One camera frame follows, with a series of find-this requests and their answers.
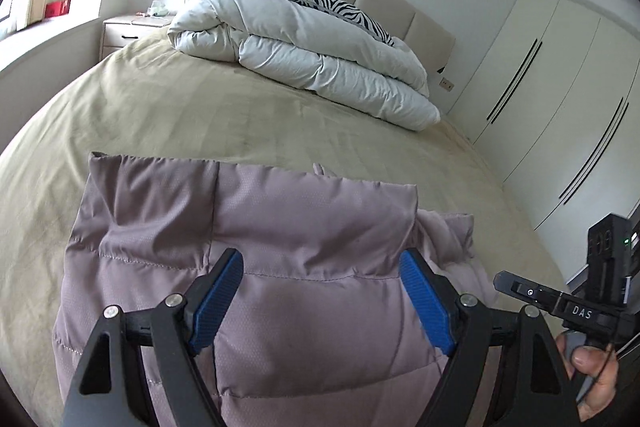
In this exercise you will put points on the person's right hand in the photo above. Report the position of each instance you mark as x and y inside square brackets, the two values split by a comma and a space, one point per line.
[601, 366]

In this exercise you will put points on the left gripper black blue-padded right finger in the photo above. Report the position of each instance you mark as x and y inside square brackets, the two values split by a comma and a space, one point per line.
[531, 387]

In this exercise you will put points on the mauve quilted puffer jacket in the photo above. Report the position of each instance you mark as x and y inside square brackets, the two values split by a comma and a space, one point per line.
[321, 331]

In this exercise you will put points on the white wardrobe with black handles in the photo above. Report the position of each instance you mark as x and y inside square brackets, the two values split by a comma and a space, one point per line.
[554, 109]

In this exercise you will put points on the white bedside drawer cabinet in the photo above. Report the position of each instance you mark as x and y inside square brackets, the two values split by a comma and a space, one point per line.
[121, 30]

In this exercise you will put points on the red box on shelf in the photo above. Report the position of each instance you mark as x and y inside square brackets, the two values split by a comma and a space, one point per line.
[57, 8]

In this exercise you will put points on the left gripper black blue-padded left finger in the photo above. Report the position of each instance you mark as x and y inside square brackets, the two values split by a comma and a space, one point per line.
[109, 387]

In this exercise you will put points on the beige bed sheet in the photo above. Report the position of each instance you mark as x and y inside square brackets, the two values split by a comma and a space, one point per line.
[151, 100]

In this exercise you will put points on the white folded duvet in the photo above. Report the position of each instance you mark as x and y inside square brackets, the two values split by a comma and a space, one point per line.
[310, 50]

